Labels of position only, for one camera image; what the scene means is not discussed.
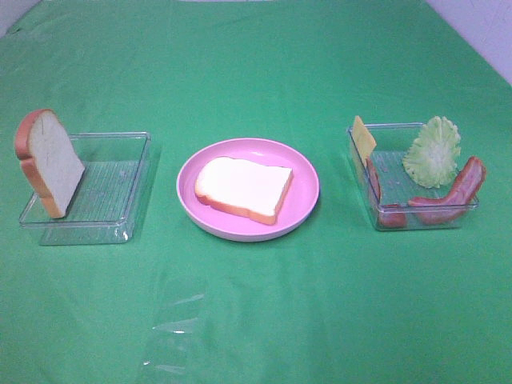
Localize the bread slice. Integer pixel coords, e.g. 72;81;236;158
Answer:
14;109;85;218
194;156;294;225

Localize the yellow cheese slice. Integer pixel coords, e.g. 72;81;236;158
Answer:
352;115;377;166

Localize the bacon strip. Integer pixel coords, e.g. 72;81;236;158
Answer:
366;158;406;230
407;156;486;225

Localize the green lettuce leaf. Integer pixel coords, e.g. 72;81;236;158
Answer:
402;116;461;188

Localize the pink round plate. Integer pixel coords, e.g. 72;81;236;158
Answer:
176;138;320;242

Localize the clear plastic film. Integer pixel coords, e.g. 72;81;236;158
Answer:
136;276;206;383

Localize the right clear plastic tray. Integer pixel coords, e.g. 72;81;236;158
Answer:
347;122;479;230

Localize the clear plastic tray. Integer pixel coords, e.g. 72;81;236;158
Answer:
18;132;154;246
347;122;479;230

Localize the left clear plastic tray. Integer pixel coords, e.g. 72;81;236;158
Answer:
18;132;154;246

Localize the green tablecloth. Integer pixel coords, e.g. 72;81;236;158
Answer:
1;1;511;383

